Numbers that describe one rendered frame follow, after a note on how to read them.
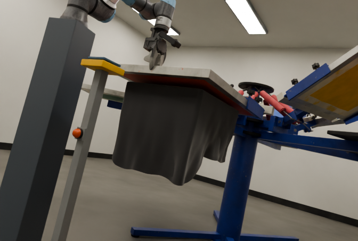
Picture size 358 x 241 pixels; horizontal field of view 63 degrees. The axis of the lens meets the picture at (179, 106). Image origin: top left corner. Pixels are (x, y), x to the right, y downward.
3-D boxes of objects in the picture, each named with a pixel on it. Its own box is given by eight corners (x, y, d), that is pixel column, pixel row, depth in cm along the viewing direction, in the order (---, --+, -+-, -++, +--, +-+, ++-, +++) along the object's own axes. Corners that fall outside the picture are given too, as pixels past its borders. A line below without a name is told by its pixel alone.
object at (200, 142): (183, 185, 123) (204, 89, 128) (176, 183, 125) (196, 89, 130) (224, 184, 162) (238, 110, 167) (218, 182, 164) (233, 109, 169)
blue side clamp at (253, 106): (247, 108, 155) (250, 96, 156) (238, 107, 158) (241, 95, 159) (262, 119, 180) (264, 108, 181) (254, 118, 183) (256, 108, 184)
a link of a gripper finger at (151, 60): (142, 69, 134) (149, 52, 137) (152, 69, 131) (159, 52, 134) (138, 65, 132) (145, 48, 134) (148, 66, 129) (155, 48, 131)
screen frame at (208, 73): (208, 77, 116) (210, 68, 116) (105, 69, 147) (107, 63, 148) (261, 117, 181) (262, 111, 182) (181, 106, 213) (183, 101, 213)
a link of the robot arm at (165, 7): (167, 3, 145) (180, 1, 140) (161, 24, 144) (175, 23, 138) (156, -5, 139) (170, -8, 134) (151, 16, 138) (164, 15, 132)
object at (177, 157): (180, 187, 121) (202, 88, 126) (105, 163, 145) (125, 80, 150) (184, 187, 124) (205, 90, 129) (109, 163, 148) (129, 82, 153)
